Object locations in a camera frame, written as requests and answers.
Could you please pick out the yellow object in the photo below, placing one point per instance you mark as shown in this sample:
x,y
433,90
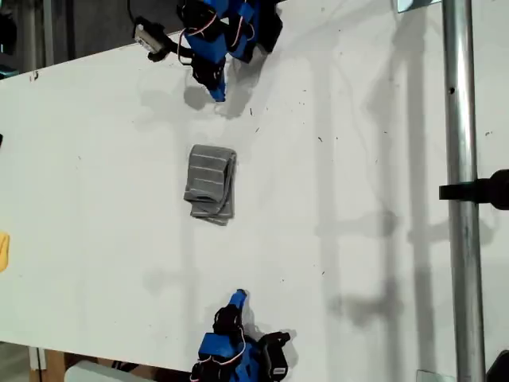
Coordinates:
x,y
3,250

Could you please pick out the black camera box with label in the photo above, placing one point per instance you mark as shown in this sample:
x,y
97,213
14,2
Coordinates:
x,y
276,356

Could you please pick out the small metal clip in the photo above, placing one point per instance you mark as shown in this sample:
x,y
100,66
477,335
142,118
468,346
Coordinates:
x,y
34,75

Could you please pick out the black and silver camera box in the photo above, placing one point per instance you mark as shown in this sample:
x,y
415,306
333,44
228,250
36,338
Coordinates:
x,y
148,37

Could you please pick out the wooden table frame piece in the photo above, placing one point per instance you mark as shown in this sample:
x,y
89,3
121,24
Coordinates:
x,y
55,361

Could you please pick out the steel post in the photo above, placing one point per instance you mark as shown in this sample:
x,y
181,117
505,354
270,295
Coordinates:
x,y
461,119

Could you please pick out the black clamp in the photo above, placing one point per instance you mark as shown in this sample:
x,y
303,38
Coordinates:
x,y
489,189

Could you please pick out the black object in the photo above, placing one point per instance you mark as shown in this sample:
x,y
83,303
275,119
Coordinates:
x,y
501,370

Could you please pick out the grey striped towel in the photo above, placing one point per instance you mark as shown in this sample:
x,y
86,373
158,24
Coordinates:
x,y
207,175

